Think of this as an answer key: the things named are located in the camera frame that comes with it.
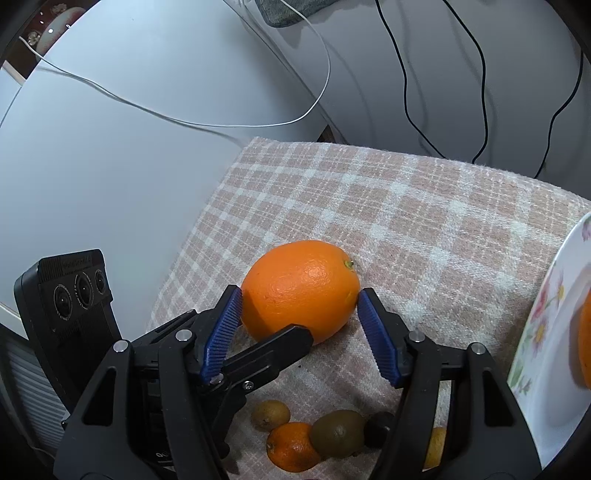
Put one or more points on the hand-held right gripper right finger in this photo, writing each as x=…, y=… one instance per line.
x=376, y=337

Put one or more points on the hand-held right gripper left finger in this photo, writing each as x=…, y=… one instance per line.
x=225, y=332

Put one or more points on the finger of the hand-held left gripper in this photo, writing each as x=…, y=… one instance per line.
x=277, y=350
x=161, y=326

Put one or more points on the cracked yellow-brown small fruit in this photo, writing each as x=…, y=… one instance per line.
x=270, y=414

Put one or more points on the large smooth orange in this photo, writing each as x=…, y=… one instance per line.
x=300, y=286

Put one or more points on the dark brown chestnut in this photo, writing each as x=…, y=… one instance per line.
x=376, y=429

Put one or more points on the small mandarin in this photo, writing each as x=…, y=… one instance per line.
x=291, y=447

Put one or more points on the round green-brown fruit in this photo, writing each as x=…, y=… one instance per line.
x=337, y=434

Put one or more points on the small oval kumquat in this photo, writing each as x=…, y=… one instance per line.
x=436, y=447

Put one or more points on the white floral plate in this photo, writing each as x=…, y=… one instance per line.
x=554, y=369

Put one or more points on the white ribbed panel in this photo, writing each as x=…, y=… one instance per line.
x=32, y=392

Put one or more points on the pink checked cloth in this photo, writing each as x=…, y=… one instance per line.
x=415, y=207

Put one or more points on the large rough-skinned orange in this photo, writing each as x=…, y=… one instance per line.
x=585, y=341

